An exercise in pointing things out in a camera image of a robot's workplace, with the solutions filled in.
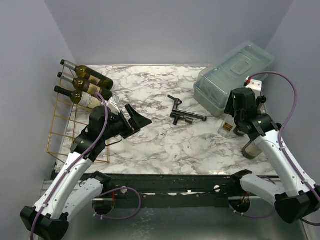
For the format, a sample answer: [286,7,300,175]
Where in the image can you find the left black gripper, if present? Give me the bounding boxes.
[103,104,153,141]

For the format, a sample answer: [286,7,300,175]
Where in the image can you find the clear square glass bottle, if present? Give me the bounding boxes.
[218,114,236,139]

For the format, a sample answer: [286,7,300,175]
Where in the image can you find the green wine bottle white label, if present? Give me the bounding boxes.
[54,85,102,110]

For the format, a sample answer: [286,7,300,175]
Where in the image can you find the green wine bottle silver neck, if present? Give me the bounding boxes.
[60,59,114,90]

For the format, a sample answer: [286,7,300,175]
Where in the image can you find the green wine bottle brown label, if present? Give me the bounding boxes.
[57,72,113,101]

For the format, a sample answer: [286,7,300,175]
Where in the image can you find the green wine bottle near arm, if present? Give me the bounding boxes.
[241,141,262,160]

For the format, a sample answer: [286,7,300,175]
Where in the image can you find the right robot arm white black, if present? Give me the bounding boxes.
[225,88,320,224]

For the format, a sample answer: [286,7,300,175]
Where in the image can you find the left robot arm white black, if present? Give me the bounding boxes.
[20,104,152,240]

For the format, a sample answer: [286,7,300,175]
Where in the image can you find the clear plastic storage box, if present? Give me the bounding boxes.
[193,41,275,118]

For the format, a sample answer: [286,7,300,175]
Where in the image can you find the dark metal lever corkscrew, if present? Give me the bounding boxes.
[167,94,208,122]

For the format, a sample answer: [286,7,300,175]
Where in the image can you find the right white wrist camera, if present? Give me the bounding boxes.
[244,77,262,98]

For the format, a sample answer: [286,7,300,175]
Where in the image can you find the black T-handle corkscrew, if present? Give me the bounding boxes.
[170,112,194,126]

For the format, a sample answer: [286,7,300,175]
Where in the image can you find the gold wire wine rack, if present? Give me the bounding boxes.
[45,59,111,166]

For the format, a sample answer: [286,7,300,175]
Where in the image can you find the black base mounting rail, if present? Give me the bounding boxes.
[79,172,245,209]

